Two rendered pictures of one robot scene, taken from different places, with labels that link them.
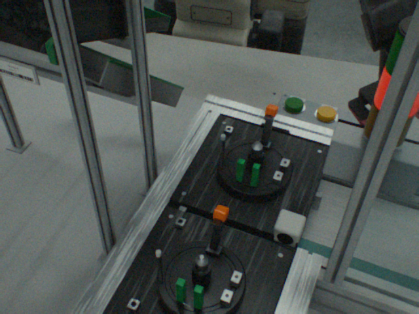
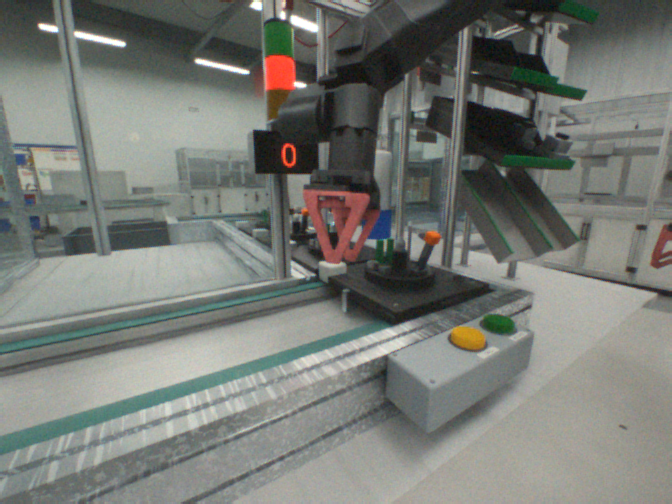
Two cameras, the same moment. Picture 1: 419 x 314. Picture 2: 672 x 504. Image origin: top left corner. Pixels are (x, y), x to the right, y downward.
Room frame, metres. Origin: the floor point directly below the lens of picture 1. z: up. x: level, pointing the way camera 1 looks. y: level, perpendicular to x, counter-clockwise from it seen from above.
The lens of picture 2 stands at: (0.91, -0.61, 1.16)
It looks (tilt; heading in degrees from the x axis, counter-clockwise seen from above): 14 degrees down; 127
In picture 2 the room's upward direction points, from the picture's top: straight up
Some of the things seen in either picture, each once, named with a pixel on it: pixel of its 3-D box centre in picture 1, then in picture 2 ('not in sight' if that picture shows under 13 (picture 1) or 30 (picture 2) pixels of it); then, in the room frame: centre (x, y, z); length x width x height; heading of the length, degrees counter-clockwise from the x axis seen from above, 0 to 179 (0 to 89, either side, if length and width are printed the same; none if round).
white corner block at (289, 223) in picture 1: (289, 228); (332, 271); (0.54, -0.14, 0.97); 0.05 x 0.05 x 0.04; 69
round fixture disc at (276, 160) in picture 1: (254, 168); (398, 272); (0.67, -0.08, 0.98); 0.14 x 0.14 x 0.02
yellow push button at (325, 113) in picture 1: (326, 115); (467, 340); (0.84, -0.24, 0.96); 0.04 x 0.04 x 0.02
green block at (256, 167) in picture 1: (255, 174); (379, 251); (0.62, -0.08, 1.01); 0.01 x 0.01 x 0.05; 69
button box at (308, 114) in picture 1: (323, 125); (464, 361); (0.84, -0.24, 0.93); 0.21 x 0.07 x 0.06; 69
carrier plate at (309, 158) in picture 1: (253, 174); (398, 281); (0.67, -0.08, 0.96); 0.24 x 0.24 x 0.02; 69
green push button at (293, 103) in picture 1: (293, 106); (498, 326); (0.87, -0.18, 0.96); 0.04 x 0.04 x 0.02
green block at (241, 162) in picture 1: (240, 170); (390, 249); (0.63, -0.06, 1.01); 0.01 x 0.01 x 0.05; 69
